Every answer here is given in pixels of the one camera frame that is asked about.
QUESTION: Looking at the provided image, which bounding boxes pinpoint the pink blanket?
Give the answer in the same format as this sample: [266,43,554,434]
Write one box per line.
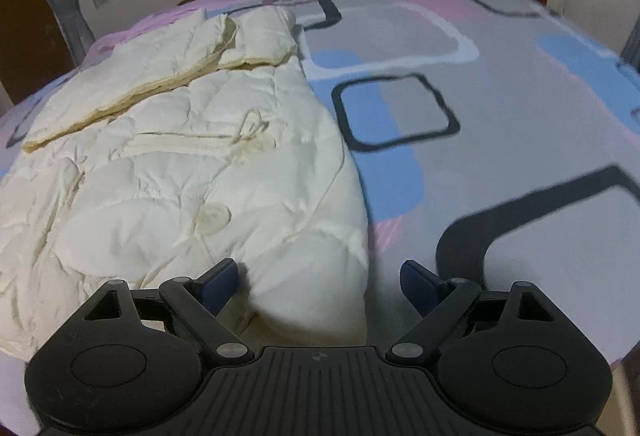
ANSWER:
[82,0,262,65]

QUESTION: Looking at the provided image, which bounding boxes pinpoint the brown wooden door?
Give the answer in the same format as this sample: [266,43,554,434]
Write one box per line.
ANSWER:
[0,0,75,104]

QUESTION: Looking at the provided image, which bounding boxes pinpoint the patterned bed sheet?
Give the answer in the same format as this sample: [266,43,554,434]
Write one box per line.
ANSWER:
[0,0,640,436]

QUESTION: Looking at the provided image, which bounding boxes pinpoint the white puffer jacket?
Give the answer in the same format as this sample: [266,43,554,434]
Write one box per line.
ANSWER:
[1,6,369,360]

